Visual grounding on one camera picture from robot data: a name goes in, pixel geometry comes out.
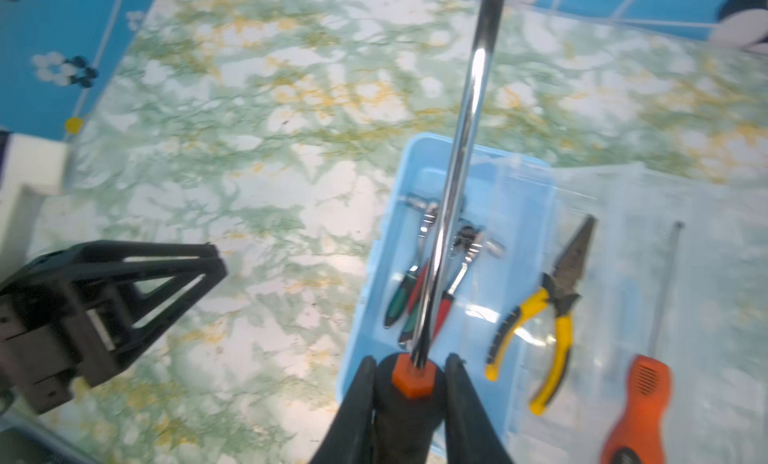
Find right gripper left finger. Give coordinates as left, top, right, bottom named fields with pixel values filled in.
left=310, top=356, right=377, bottom=464

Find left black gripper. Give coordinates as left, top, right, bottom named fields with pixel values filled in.
left=1, top=240, right=227, bottom=415

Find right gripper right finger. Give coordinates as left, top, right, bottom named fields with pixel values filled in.
left=445, top=354, right=513, bottom=464

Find orange black screwdriver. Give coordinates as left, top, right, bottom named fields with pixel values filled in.
left=371, top=0, right=505, bottom=463

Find small orange screwdriver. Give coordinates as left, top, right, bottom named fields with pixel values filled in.
left=600, top=221, right=685, bottom=463

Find yellow-handled pliers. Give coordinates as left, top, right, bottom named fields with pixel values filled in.
left=484, top=214, right=598, bottom=417

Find red-handled ratchet wrench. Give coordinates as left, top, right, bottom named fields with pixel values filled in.
left=398, top=220, right=506, bottom=349

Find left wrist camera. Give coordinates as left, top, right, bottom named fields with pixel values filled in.
left=1, top=131, right=72, bottom=279

